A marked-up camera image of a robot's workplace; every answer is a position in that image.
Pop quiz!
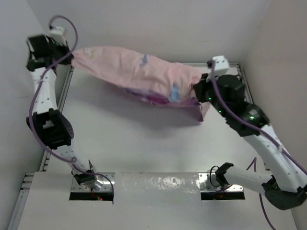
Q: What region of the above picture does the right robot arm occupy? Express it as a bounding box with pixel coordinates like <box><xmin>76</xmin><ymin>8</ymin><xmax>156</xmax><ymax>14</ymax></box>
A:
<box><xmin>193</xmin><ymin>73</ymin><xmax>307</xmax><ymax>210</ymax></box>

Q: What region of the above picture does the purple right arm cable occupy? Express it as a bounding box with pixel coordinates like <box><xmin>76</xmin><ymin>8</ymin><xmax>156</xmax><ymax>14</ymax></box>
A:
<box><xmin>210</xmin><ymin>64</ymin><xmax>307</xmax><ymax>230</ymax></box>

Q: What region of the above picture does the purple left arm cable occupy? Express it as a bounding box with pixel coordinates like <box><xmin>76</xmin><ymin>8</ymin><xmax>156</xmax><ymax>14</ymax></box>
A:
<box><xmin>25</xmin><ymin>15</ymin><xmax>115</xmax><ymax>192</ymax></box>

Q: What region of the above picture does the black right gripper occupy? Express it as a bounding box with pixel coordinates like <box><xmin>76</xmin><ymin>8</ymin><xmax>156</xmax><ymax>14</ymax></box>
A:
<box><xmin>193</xmin><ymin>71</ymin><xmax>229</xmax><ymax>117</ymax></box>

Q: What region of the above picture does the aluminium table frame rail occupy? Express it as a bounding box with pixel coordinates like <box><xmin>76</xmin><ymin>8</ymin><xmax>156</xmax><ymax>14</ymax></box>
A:
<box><xmin>7</xmin><ymin>62</ymin><xmax>283</xmax><ymax>226</ymax></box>

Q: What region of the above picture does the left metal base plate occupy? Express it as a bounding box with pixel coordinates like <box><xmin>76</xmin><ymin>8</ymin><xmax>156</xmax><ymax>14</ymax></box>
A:
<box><xmin>71</xmin><ymin>172</ymin><xmax>115</xmax><ymax>192</ymax></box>

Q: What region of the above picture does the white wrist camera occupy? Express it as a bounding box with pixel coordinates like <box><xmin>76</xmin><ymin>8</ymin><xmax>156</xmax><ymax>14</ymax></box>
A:
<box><xmin>207</xmin><ymin>56</ymin><xmax>230</xmax><ymax>77</ymax></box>
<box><xmin>48</xmin><ymin>26</ymin><xmax>66</xmax><ymax>44</ymax></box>

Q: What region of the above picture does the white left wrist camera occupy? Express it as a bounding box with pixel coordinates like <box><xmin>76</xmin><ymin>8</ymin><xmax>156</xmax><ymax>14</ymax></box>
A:
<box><xmin>48</xmin><ymin>26</ymin><xmax>66</xmax><ymax>44</ymax></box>

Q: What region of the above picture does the pink pillowcase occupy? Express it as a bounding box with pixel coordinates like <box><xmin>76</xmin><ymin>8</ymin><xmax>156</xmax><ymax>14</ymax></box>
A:
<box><xmin>71</xmin><ymin>46</ymin><xmax>209</xmax><ymax>122</ymax></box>

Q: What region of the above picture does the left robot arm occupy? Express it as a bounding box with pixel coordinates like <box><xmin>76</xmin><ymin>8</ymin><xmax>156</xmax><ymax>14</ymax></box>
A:
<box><xmin>26</xmin><ymin>34</ymin><xmax>97</xmax><ymax>188</ymax></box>

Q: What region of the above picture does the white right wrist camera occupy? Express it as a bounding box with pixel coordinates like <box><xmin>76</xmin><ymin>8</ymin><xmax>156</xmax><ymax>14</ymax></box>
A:
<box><xmin>207</xmin><ymin>56</ymin><xmax>230</xmax><ymax>77</ymax></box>

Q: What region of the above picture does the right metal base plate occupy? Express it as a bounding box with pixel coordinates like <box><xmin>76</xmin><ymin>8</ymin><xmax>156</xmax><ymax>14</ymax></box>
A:
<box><xmin>198</xmin><ymin>172</ymin><xmax>244</xmax><ymax>193</ymax></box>

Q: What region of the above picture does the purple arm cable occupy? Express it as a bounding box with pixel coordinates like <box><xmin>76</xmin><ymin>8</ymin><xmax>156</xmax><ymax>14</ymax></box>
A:
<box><xmin>25</xmin><ymin>15</ymin><xmax>115</xmax><ymax>192</ymax></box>
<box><xmin>210</xmin><ymin>64</ymin><xmax>307</xmax><ymax>230</ymax></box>

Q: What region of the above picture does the white front cover board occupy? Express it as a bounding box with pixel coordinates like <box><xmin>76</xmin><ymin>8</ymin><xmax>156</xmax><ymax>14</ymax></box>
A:
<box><xmin>19</xmin><ymin>172</ymin><xmax>295</xmax><ymax>230</ymax></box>

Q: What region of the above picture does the metal base plate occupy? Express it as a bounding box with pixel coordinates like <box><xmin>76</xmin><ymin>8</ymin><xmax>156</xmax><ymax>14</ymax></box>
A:
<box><xmin>71</xmin><ymin>172</ymin><xmax>115</xmax><ymax>192</ymax></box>
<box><xmin>198</xmin><ymin>172</ymin><xmax>244</xmax><ymax>193</ymax></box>

